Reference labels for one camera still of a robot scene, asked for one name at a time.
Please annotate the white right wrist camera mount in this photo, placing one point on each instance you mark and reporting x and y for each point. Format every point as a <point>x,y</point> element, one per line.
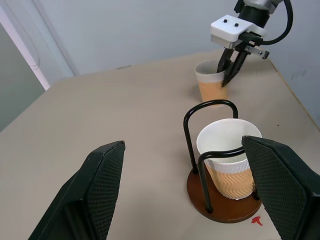
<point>227,30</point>

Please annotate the red mark on table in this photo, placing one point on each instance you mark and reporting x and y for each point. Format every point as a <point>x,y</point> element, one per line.
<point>256,220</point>

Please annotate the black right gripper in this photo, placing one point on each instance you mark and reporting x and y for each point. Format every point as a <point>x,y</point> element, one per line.
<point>252,41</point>

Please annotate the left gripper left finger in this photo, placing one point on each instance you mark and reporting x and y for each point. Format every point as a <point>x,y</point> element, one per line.
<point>100,190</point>

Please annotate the orange and white paper cup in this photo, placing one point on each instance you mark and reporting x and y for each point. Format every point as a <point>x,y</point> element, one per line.
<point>212,90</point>
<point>225,180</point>

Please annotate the white wall trim strip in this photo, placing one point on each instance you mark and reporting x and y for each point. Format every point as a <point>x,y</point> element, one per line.
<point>37,70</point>

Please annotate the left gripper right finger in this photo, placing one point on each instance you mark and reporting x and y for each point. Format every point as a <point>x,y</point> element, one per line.
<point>280,180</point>

